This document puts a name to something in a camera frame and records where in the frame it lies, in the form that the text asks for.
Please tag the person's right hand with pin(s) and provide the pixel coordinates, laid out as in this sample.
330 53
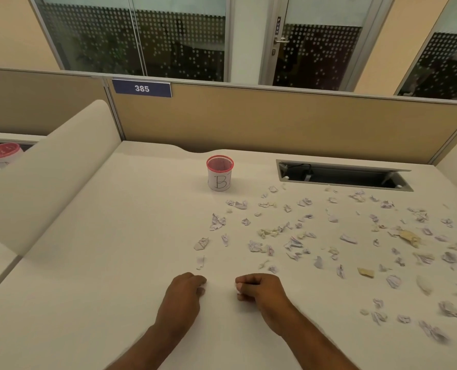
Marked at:
269 300

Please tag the person's left hand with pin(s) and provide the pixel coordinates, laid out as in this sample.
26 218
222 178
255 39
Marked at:
180 300

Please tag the person's left fingers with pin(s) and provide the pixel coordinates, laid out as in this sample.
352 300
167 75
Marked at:
200 284

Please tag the person's right thumb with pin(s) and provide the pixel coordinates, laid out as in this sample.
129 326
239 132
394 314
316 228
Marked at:
247 280

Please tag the person's left forearm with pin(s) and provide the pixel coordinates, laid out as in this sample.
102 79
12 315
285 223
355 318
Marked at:
147 350

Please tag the person's right forearm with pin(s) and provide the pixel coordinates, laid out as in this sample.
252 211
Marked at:
309 342

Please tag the scatter of crumpled paper scraps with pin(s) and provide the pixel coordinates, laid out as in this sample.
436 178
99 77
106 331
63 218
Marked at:
298 242

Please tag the red mesh cup lettered label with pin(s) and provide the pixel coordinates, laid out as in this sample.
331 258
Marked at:
220 177

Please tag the tan torn paper piece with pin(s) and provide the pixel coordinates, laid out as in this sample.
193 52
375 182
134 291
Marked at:
365 272
410 238

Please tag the tan desk partition panel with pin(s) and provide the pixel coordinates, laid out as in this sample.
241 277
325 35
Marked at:
274 123
39 103

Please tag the blue desk number sign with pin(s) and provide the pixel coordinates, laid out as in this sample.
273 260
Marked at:
141 88

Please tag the red mesh cup white label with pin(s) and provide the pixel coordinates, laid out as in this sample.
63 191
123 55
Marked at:
4 154

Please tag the dotted glass door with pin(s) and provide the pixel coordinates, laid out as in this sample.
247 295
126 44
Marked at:
321 46

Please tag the small door sign plate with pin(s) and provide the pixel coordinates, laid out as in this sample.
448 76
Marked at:
278 25

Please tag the dotted glass window panel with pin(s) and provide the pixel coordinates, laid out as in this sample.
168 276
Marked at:
442 61
136 34

